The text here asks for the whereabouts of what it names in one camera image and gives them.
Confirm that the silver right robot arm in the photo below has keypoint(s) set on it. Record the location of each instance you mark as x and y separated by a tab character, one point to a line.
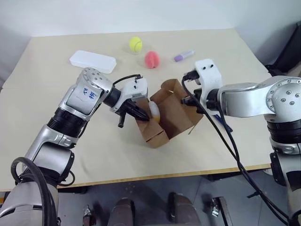
254	99

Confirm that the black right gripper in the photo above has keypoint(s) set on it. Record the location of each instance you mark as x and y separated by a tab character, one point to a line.
191	75

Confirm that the white plastic case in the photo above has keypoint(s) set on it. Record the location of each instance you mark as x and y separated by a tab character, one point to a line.
94	60

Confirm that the purple marker pen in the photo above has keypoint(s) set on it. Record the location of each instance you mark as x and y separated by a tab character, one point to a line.
183	56

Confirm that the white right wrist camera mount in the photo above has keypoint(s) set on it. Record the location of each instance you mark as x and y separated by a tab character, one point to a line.
209	75

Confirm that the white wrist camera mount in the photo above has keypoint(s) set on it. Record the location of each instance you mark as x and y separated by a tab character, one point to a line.
209	75
131	90

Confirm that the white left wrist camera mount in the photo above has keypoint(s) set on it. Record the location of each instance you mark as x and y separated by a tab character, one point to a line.
131	90

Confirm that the white yellow object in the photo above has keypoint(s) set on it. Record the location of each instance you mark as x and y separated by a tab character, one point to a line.
154	110

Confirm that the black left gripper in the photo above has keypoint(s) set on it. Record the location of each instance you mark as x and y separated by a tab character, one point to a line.
122	117

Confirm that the brown cardboard box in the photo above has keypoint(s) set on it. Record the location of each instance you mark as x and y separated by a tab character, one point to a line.
174	117

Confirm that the dark brown rounded shape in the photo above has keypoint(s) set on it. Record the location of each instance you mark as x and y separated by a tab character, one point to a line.
183	209
124	213

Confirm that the yellow tennis ball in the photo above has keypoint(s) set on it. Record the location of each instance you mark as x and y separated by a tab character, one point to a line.
136	44

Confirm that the pink toy peach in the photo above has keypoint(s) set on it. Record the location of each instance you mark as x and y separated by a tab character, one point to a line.
152	59

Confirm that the metal clamp bracket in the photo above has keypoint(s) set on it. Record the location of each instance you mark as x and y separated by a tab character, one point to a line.
89	215
221	212

